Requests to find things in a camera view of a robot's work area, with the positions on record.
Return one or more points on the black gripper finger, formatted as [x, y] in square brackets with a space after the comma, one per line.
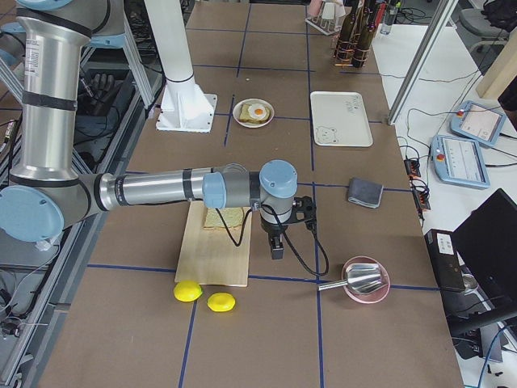
[277, 247]

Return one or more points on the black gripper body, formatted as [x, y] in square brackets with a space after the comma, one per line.
[273, 229]

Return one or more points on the bread slice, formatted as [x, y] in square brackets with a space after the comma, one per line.
[216, 219]
[244, 117]

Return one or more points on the fried egg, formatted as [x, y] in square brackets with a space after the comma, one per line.
[258, 111]

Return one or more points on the white round plate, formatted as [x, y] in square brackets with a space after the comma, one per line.
[237, 110]

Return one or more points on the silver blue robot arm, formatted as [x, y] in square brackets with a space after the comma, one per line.
[45, 195]

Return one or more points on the white bear tray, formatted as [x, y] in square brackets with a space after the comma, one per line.
[340, 119]

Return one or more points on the wooden cutting board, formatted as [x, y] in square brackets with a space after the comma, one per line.
[208, 257]

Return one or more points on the yellow lemon half right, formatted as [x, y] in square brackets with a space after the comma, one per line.
[221, 302]

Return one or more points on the yellow lemon half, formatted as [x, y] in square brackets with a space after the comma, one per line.
[187, 291]
[221, 302]

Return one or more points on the metal scoop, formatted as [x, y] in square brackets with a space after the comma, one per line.
[360, 278]

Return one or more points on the pink bowl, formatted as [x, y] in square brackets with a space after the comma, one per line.
[371, 298]

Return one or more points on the grey folded cloth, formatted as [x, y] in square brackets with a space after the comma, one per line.
[365, 193]

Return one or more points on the yellow lemon half left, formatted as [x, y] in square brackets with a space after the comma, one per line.
[187, 291]

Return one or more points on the black computer box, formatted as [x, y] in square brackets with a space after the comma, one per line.
[444, 260]

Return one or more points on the dark wine bottle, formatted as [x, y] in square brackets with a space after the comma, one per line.
[345, 34]
[365, 37]

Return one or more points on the blue teach pendant near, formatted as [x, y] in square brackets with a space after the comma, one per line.
[459, 161]

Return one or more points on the blue teach pendant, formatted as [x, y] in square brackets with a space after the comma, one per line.
[459, 161]
[478, 122]

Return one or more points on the black laptop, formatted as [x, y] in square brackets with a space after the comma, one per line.
[486, 242]

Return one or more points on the blue teach pendant far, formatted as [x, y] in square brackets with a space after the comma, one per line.
[478, 122]

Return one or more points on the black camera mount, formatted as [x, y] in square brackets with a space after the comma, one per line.
[304, 210]

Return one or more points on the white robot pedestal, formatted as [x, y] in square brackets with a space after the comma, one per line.
[184, 107]

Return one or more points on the copper wire bottle rack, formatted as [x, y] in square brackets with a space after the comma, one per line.
[348, 53]

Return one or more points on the white wire dish rack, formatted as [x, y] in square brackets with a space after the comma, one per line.
[326, 15]

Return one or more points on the aluminium frame post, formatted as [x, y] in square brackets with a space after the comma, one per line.
[438, 22]

